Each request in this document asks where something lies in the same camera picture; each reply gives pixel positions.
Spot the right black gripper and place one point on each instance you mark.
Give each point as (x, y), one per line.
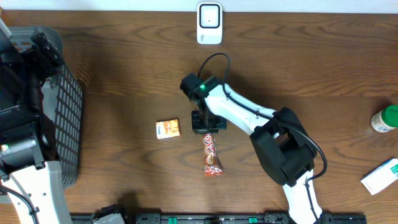
(196, 126)

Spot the small orange snack box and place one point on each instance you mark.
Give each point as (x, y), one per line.
(167, 129)

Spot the red Top chocolate bar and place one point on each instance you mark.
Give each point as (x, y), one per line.
(212, 164)

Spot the green lid jar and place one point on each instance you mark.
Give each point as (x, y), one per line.
(385, 120)

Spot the white green carton box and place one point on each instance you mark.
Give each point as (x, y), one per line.
(381, 177)

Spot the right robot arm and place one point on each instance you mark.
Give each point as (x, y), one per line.
(284, 149)

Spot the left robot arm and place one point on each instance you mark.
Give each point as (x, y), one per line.
(31, 173)

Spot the white barcode scanner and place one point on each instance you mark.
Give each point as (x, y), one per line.
(209, 23)

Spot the grey plastic basket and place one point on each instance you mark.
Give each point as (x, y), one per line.
(63, 102)

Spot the black mounting rail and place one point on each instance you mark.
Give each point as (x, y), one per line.
(273, 218)

